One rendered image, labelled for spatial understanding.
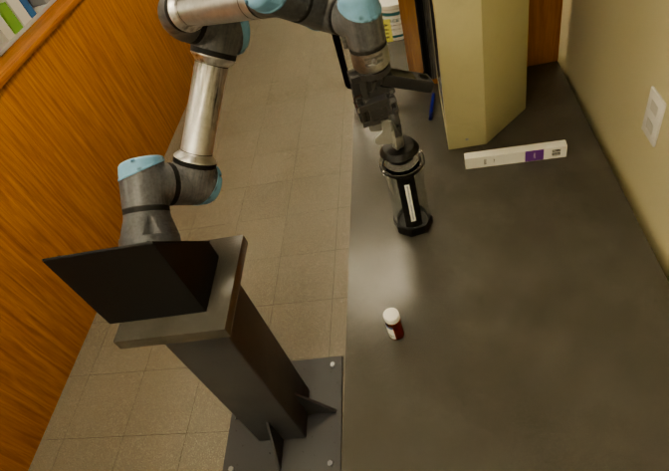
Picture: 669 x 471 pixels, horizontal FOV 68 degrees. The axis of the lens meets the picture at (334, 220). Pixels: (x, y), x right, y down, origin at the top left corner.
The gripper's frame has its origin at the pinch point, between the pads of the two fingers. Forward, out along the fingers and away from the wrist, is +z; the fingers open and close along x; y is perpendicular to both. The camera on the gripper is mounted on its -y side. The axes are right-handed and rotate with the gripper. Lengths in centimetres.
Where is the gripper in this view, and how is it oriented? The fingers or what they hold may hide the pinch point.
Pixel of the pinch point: (397, 139)
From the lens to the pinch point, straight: 116.3
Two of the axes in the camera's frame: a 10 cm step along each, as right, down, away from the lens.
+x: 2.0, 6.7, -7.1
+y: -9.5, 3.2, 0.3
